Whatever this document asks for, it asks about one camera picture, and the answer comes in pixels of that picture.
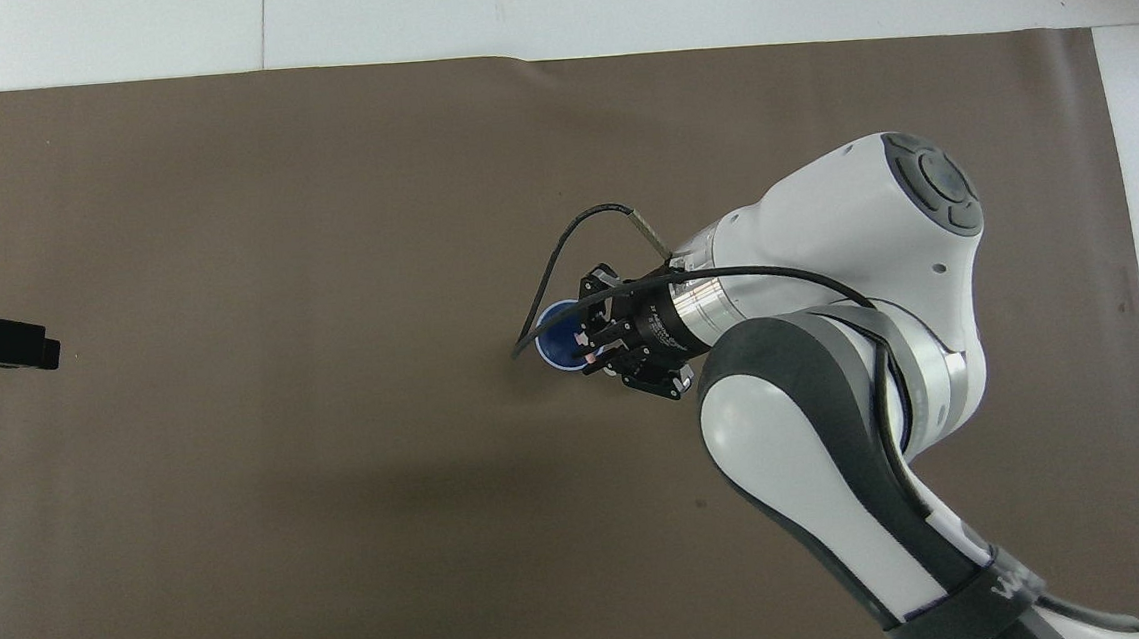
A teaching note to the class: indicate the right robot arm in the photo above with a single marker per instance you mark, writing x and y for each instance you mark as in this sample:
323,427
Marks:
825,241

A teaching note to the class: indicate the blue cup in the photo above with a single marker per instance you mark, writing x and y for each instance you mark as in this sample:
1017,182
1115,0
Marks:
556,335

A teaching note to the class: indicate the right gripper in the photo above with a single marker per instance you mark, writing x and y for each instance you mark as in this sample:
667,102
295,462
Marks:
668,325

